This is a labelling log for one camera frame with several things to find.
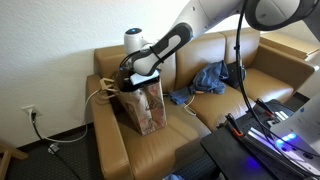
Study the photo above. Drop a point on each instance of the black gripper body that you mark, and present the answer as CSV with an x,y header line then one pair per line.
x,y
145,85

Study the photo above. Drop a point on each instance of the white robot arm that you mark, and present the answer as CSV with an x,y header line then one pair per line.
x,y
200,13

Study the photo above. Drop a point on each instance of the brown paper bag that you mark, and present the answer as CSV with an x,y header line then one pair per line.
x,y
146,106

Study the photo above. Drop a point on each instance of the tan leather couch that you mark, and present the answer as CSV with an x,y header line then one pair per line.
x,y
156,150

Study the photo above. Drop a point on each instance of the blue cloth scrap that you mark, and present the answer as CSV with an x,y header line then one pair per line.
x,y
173,177

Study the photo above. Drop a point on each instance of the blue denim garment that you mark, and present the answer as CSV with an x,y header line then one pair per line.
x,y
208,80

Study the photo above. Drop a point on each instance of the dark ribbed cart panel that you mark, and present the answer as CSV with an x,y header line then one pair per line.
x,y
196,168

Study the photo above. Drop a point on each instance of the black clamp orange trigger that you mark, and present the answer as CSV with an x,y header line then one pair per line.
x,y
265,106
234,126

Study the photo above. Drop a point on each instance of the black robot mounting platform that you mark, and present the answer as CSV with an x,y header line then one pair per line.
x,y
230,156

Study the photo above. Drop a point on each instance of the grey power adapter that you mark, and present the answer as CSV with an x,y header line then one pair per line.
x,y
53,148

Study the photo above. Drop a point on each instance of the light wooden side table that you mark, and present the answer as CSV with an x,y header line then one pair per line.
x,y
288,43

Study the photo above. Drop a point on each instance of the wooden furniture leg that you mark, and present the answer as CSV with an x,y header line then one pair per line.
x,y
6,158

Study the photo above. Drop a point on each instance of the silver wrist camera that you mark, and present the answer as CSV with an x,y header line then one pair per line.
x,y
143,78

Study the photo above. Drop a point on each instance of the white wall outlet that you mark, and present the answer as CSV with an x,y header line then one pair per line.
x,y
28,109

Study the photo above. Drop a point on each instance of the silver aluminium rail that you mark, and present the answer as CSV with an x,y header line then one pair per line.
x,y
263,142

